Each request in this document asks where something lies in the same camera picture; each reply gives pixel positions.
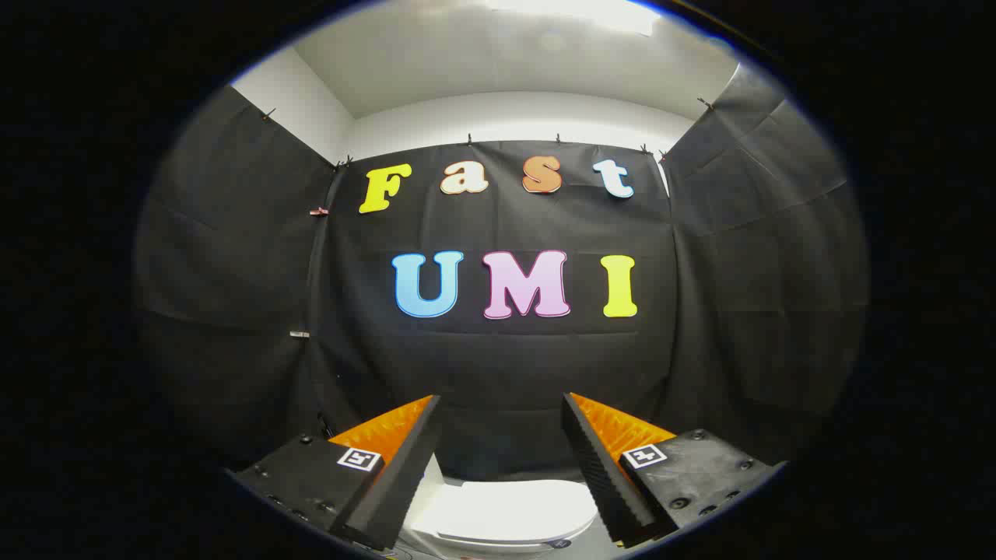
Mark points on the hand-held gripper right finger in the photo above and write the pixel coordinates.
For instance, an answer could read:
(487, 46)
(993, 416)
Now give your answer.
(599, 474)

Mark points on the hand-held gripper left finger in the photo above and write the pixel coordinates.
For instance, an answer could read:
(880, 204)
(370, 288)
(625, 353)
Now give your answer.
(405, 482)

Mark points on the white toilet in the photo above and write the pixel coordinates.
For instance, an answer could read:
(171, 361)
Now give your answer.
(506, 509)

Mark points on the black backdrop cloth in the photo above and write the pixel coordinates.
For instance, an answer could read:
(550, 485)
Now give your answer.
(498, 365)

